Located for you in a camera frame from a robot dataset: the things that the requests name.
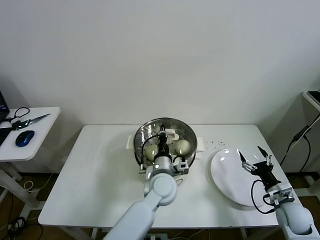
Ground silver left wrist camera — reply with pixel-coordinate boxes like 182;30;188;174
172;156;190;175

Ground black adapter cable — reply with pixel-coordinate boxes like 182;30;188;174
279;124;313;175

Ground white power strip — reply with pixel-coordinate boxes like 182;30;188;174
147;232;169;240

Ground blue computer mouse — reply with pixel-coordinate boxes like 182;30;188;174
15;129;35;147

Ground large white plate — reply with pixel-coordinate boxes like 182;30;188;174
210;148;276;207

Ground perforated steel steamer basket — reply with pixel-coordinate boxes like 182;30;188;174
127;117;207;174

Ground round glass pot lid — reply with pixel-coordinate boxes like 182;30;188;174
134;117;198;173

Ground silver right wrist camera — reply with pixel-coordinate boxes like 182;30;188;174
265;182;296;206

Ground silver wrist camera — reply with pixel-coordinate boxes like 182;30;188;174
265;182;296;206
172;156;190;175

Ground white steamed baozi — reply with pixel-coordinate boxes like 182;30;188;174
144;144;159;161
174;139;191;155

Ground white electric cooking pot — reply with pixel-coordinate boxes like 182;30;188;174
134;149;203;188

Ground black floor cable bundle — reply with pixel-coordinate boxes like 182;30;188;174
7;216;28;237

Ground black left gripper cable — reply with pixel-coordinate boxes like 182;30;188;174
138;134;161;175

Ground black handled scissors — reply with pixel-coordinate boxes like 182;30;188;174
6;106;52;131

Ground small white side table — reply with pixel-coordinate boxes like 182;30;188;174
0;106;63;208

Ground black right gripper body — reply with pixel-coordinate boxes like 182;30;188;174
250;160;283;188

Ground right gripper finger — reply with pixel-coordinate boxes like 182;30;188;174
237;149;257;172
257;146;273;167

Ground white shelf cabinet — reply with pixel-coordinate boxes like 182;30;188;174
284;91;320;176

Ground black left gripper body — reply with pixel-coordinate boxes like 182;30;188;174
156;133;170;159

